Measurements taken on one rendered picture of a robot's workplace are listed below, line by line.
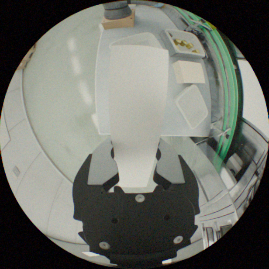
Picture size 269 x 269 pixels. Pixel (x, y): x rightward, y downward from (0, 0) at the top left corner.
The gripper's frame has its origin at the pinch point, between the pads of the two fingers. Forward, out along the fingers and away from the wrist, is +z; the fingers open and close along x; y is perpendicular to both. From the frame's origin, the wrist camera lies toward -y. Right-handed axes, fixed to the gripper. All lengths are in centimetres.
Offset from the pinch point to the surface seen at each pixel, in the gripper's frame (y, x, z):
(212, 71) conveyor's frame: -31, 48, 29
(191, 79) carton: -17.2, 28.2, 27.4
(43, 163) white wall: 147, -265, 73
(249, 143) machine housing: 3, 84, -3
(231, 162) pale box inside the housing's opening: 28, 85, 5
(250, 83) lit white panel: -34, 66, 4
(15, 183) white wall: 107, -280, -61
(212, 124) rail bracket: 4, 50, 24
